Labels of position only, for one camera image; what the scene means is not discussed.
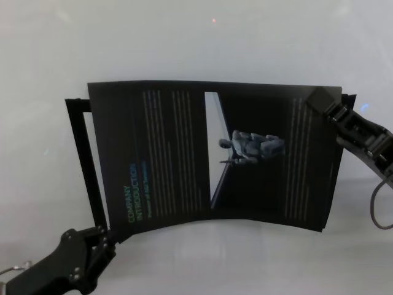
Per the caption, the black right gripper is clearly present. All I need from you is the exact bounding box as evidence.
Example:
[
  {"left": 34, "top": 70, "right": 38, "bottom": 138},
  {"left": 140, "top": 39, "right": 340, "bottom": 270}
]
[{"left": 305, "top": 87, "right": 393, "bottom": 183}]

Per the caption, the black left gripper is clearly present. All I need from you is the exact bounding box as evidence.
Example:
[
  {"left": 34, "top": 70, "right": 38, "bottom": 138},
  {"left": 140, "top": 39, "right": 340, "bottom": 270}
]
[{"left": 5, "top": 225, "right": 124, "bottom": 295}]

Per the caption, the black company introduction poster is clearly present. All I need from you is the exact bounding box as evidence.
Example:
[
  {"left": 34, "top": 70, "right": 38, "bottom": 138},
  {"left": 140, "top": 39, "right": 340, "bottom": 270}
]
[{"left": 87, "top": 80, "right": 343, "bottom": 244}]

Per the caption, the grey left gripper cable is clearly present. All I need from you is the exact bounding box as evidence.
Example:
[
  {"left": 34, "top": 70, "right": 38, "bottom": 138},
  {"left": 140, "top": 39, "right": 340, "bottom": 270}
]
[{"left": 0, "top": 260, "right": 35, "bottom": 275}]

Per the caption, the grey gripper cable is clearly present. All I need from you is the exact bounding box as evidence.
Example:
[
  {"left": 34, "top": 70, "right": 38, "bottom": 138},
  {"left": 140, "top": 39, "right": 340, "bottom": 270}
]
[
  {"left": 0, "top": 260, "right": 35, "bottom": 275},
  {"left": 369, "top": 179, "right": 393, "bottom": 230}
]

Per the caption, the grey right gripper cable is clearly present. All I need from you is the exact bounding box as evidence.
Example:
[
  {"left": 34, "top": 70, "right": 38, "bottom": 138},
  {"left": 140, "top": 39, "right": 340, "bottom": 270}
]
[{"left": 369, "top": 179, "right": 393, "bottom": 230}]

